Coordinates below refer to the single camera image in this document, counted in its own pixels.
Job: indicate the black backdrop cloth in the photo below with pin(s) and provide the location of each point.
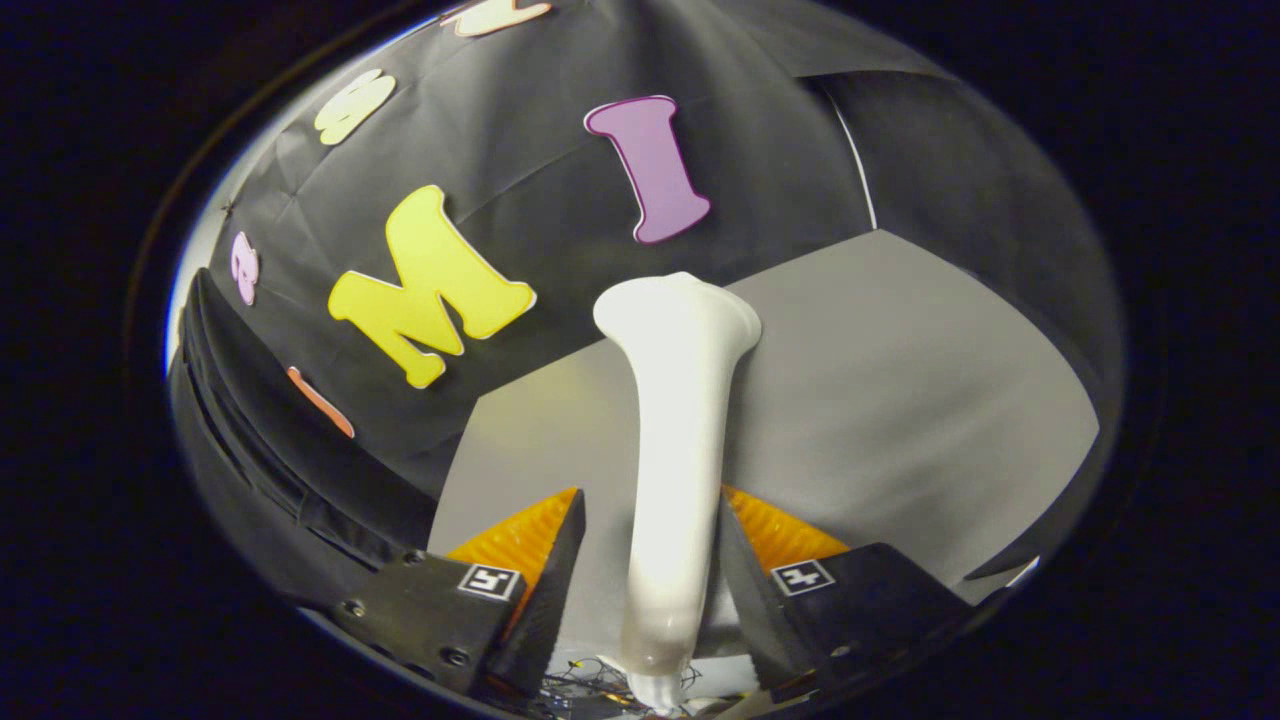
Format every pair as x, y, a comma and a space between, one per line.
520, 120

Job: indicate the black suit jacket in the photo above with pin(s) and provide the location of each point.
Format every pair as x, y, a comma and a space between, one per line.
260, 470

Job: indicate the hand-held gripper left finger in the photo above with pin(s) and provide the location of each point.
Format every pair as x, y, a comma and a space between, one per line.
545, 610

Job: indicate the white garment steamer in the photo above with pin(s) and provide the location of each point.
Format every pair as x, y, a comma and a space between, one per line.
670, 450

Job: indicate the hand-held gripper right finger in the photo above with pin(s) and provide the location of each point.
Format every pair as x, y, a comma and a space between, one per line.
760, 620

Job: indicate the grey cabinet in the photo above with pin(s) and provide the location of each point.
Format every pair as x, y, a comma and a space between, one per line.
900, 400

